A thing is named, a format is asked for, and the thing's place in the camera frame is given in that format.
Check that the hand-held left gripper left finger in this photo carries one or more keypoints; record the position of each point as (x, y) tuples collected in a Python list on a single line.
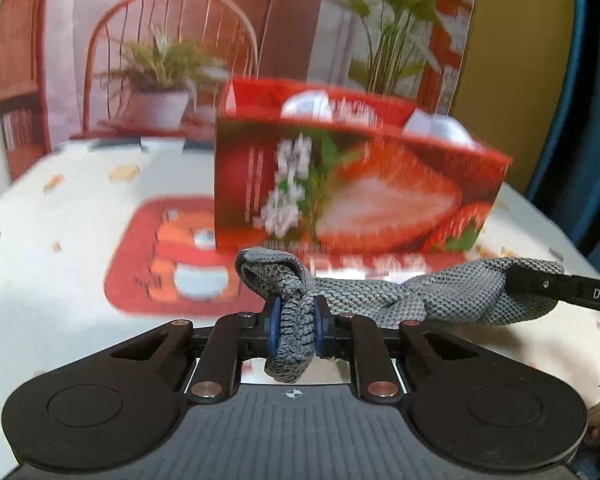
[(274, 327)]

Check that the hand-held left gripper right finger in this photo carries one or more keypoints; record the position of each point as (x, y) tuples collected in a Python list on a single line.
[(319, 327)]

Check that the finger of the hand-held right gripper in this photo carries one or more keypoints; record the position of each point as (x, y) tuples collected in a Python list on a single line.
[(580, 291)]

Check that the grey knit cloth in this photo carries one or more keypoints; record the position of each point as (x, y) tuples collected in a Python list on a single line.
[(455, 290)]

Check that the red strawberry print cardboard box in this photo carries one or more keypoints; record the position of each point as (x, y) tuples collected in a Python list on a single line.
[(380, 200)]

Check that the blue curtain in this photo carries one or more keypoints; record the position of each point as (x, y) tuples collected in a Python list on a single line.
[(590, 110)]

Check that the cartoon bear print tablecloth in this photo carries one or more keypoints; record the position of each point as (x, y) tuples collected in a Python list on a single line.
[(55, 285)]

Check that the tan wooden panel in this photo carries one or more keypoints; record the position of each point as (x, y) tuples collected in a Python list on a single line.
[(520, 60)]

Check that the printed room scene backdrop cloth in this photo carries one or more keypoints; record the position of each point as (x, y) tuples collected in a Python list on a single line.
[(290, 20)]

